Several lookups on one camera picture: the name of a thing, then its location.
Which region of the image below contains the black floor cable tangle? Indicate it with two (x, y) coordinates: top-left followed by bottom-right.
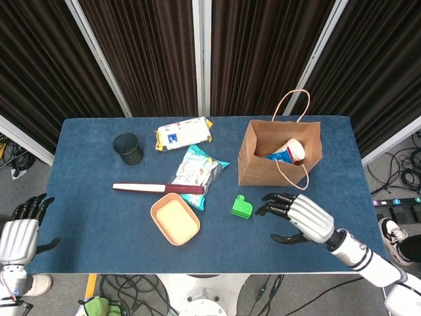
(98, 275), (180, 316)
(367, 131), (421, 196)
(0, 131), (37, 174)

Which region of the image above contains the green cloth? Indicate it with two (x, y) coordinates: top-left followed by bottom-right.
(78, 296), (122, 316)

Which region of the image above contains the white yellow wipes pack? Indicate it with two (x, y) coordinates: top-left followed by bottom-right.
(155, 117), (213, 152)

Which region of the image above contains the white table pedestal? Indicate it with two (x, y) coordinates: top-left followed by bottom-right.
(154, 273), (251, 316)

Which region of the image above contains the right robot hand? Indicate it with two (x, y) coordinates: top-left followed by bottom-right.
(255, 192), (335, 245)

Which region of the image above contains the black white sneaker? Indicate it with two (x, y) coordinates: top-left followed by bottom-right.
(378, 217), (410, 267)

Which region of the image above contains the blue felt table mat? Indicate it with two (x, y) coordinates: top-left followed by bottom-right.
(24, 115), (387, 275)

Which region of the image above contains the brown paper bag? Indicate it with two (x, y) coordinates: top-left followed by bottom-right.
(237, 89), (323, 191)

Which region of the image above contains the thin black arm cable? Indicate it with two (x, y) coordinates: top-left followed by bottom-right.
(305, 278), (362, 316)

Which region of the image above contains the maroon white long box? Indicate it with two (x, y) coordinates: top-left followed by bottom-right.
(112, 182), (205, 195)

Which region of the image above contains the orange plastic container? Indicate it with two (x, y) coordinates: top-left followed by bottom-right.
(150, 192), (201, 246)

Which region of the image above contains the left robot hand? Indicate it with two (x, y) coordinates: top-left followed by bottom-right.
(0, 193), (62, 264)

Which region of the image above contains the white shoe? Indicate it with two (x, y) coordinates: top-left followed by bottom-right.
(23, 273), (53, 297)

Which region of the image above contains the black mesh pen cup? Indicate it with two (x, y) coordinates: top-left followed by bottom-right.
(112, 132), (144, 165)

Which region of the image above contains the black trouser leg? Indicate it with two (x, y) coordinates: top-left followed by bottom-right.
(399, 236), (421, 264)

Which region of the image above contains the brown pleated partition panel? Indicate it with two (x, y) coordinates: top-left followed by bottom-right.
(77, 0), (200, 118)
(284, 0), (421, 159)
(0, 0), (128, 155)
(210, 0), (336, 117)

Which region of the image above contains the green plastic block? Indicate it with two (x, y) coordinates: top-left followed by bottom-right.
(231, 194), (254, 220)

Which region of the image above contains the yellow floor tape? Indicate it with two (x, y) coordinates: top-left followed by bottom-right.
(84, 273), (99, 299)

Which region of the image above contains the teal clear snack bag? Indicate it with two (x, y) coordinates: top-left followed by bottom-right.
(169, 144), (230, 211)

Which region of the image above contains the white flower paper cup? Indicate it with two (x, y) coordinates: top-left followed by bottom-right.
(281, 138), (307, 165)

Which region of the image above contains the blue red snack bag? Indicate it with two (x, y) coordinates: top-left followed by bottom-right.
(264, 146), (295, 165)

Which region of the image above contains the cable with green switch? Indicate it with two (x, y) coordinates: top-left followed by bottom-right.
(256, 275), (285, 316)

